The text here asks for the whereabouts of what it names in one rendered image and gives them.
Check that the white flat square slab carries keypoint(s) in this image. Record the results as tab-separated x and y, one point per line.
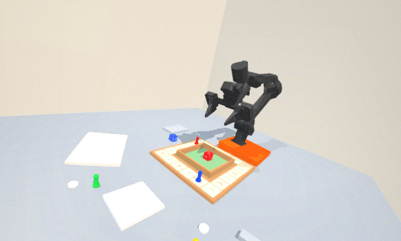
132	204

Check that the blue die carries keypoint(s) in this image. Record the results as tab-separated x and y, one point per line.
173	137

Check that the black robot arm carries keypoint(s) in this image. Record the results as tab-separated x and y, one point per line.
244	80

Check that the green pawn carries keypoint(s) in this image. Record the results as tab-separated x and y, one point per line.
96	184

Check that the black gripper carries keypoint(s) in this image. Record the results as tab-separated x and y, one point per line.
243	111

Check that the white flat rectangular board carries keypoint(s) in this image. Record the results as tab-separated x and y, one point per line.
99	149

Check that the red die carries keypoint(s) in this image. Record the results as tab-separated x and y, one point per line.
208	156

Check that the blue pawn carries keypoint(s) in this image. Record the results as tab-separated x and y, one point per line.
198	179

